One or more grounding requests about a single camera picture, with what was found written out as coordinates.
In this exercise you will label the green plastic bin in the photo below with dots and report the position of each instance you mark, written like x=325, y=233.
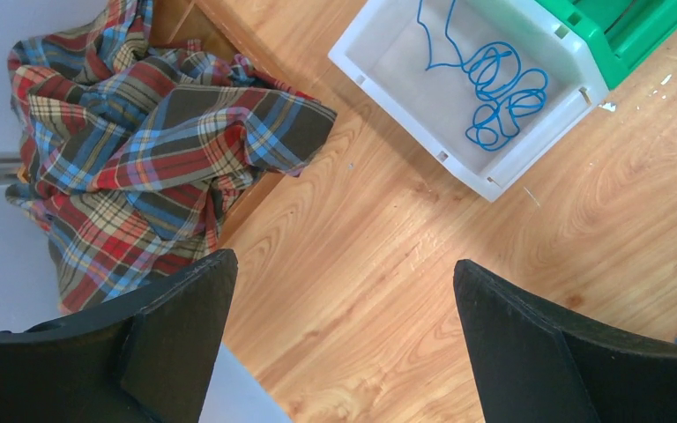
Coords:
x=620, y=34

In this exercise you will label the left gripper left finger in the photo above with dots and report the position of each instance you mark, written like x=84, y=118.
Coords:
x=145, y=356

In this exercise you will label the white plastic bin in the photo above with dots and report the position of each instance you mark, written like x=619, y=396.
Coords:
x=486, y=87

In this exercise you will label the wooden tray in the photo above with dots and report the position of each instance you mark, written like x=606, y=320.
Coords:
x=207, y=26

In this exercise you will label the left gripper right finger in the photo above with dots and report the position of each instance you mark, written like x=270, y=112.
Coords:
x=536, y=361

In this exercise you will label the plaid cloth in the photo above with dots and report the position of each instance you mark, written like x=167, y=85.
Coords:
x=119, y=151

